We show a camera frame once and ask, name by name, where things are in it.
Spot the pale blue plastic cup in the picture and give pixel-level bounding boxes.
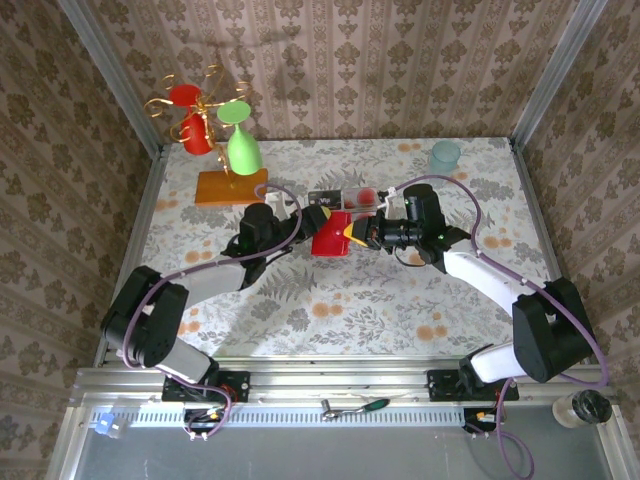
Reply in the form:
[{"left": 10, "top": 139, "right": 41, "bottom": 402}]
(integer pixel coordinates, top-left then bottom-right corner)
[{"left": 426, "top": 139, "right": 462, "bottom": 177}]

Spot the red card holder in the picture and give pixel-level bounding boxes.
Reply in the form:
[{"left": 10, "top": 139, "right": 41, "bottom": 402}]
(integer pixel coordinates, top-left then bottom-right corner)
[{"left": 310, "top": 211, "right": 352, "bottom": 258}]

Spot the green plastic wine glass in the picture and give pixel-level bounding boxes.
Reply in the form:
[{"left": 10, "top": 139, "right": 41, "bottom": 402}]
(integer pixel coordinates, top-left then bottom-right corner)
[{"left": 216, "top": 99, "right": 264, "bottom": 176}]

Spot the blue white plug connector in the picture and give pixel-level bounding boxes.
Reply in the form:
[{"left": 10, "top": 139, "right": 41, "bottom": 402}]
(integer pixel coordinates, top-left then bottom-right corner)
[{"left": 91, "top": 412, "right": 129, "bottom": 439}]

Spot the clear jar black lid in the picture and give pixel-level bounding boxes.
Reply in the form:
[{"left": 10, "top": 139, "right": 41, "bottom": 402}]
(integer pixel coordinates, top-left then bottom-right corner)
[{"left": 551, "top": 388, "right": 614, "bottom": 430}]

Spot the black credit card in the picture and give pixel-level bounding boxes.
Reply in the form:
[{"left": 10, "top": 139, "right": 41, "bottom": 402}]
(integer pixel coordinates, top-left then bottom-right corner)
[{"left": 308, "top": 189, "right": 344, "bottom": 208}]

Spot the slotted grey cable duct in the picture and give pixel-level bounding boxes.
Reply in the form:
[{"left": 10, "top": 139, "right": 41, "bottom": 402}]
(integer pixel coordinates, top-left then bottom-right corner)
[{"left": 88, "top": 403, "right": 501, "bottom": 427}]

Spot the aluminium frame post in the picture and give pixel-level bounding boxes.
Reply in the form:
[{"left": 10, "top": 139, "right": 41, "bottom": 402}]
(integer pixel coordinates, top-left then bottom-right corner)
[
  {"left": 58, "top": 0, "right": 164, "bottom": 157},
  {"left": 510, "top": 0, "right": 609, "bottom": 151}
]

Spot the green handled ratchet wrench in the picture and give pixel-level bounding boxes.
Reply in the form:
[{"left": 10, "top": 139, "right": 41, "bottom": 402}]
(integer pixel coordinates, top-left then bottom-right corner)
[{"left": 320, "top": 396, "right": 392, "bottom": 421}]

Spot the aluminium table side rail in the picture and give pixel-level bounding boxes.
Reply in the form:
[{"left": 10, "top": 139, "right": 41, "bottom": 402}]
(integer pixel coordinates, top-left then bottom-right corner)
[
  {"left": 94, "top": 144, "right": 169, "bottom": 369},
  {"left": 509, "top": 142, "right": 591, "bottom": 364}
]

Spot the aluminium front rail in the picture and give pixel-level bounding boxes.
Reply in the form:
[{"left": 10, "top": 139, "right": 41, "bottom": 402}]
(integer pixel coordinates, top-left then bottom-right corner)
[{"left": 69, "top": 355, "right": 619, "bottom": 407}]

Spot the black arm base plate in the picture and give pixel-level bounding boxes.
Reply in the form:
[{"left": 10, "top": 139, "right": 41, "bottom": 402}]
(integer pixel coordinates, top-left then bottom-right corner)
[
  {"left": 161, "top": 370, "right": 251, "bottom": 404},
  {"left": 427, "top": 369, "right": 520, "bottom": 403}
]

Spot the gold wire rack wooden base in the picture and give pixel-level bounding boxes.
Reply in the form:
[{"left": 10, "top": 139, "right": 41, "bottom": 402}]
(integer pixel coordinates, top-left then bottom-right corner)
[{"left": 143, "top": 63, "right": 270, "bottom": 206}]

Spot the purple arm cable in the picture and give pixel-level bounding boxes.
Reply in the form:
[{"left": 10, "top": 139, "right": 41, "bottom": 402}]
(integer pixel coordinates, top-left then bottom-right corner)
[
  {"left": 119, "top": 183, "right": 304, "bottom": 444},
  {"left": 389, "top": 174, "right": 611, "bottom": 480}
]

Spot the red plastic wine glass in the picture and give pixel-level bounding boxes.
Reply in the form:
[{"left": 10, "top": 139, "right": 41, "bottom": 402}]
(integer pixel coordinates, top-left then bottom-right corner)
[{"left": 168, "top": 83, "right": 216, "bottom": 156}]

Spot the black power connector block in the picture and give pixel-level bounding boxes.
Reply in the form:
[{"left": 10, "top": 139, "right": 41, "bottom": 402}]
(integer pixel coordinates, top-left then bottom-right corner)
[
  {"left": 462, "top": 407, "right": 503, "bottom": 441},
  {"left": 180, "top": 407, "right": 229, "bottom": 444}
]

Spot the grey metal panel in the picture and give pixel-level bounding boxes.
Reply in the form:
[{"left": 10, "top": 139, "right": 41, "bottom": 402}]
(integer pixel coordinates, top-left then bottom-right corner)
[{"left": 47, "top": 405, "right": 631, "bottom": 480}]

